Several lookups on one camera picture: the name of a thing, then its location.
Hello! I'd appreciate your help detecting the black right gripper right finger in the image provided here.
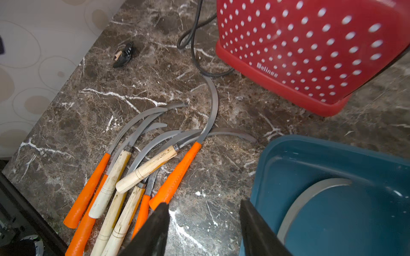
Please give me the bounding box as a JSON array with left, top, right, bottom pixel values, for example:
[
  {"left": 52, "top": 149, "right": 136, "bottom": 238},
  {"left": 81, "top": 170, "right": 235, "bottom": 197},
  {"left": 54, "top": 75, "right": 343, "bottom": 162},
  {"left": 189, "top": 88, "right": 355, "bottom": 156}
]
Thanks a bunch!
[{"left": 239, "top": 199, "right": 291, "bottom": 256}]

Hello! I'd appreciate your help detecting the wooden handle sickle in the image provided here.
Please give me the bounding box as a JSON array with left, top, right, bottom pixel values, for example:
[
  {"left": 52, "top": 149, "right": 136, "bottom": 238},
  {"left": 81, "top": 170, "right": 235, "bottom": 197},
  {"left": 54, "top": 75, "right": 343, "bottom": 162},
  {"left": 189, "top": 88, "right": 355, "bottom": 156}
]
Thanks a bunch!
[
  {"left": 90, "top": 130, "right": 184, "bottom": 256},
  {"left": 277, "top": 178, "right": 352, "bottom": 245},
  {"left": 89, "top": 102, "right": 187, "bottom": 219},
  {"left": 100, "top": 129, "right": 202, "bottom": 256}
]

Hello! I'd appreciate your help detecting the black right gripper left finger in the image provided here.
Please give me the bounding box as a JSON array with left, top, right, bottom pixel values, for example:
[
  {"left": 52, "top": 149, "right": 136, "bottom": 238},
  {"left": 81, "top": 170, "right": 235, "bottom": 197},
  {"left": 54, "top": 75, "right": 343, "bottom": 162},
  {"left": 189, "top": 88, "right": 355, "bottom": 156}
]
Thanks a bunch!
[{"left": 120, "top": 203, "right": 170, "bottom": 256}]

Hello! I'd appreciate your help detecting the red dotted toaster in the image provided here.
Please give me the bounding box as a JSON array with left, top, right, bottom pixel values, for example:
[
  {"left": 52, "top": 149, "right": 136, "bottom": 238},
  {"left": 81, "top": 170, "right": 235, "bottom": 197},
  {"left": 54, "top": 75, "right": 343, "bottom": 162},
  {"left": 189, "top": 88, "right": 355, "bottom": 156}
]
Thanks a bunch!
[{"left": 216, "top": 0, "right": 410, "bottom": 117}]

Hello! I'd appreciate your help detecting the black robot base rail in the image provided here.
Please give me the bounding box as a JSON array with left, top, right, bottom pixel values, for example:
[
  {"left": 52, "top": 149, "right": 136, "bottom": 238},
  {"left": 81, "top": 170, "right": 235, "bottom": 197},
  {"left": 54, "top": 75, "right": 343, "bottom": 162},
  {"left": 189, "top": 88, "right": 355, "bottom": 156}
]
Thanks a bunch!
[{"left": 1, "top": 173, "right": 68, "bottom": 256}]

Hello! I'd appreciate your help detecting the orange handle sickle small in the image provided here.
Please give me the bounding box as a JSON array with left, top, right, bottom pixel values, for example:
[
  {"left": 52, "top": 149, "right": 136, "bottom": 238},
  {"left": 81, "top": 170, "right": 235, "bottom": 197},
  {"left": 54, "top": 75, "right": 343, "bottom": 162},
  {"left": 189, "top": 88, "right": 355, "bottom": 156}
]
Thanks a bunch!
[{"left": 132, "top": 169, "right": 159, "bottom": 239}]

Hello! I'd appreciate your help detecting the black snack packet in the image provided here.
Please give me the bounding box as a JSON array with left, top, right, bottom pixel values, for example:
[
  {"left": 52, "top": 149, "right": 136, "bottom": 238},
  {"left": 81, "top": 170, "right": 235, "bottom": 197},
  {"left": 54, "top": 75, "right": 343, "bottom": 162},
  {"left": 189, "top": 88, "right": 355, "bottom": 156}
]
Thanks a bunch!
[{"left": 113, "top": 42, "right": 133, "bottom": 68}]

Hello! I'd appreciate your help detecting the teal plastic storage box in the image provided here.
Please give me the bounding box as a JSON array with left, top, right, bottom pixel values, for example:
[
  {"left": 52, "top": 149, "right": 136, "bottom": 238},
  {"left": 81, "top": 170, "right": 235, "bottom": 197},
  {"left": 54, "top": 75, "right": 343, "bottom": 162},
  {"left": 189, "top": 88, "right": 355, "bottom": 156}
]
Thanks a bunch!
[{"left": 250, "top": 135, "right": 410, "bottom": 256}]

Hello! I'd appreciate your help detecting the black toaster power cable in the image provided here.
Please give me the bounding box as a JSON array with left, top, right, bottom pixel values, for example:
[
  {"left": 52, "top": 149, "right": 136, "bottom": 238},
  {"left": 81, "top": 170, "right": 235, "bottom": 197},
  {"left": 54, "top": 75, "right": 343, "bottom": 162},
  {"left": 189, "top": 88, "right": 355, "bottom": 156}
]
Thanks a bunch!
[{"left": 177, "top": 0, "right": 234, "bottom": 78}]

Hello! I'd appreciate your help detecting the wooden handle sickle diagonal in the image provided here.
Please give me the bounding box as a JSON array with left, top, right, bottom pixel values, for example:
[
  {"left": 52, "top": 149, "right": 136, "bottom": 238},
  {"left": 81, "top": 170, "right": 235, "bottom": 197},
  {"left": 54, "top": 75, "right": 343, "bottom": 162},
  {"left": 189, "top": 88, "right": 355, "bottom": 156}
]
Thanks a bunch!
[{"left": 116, "top": 128, "right": 257, "bottom": 194}]

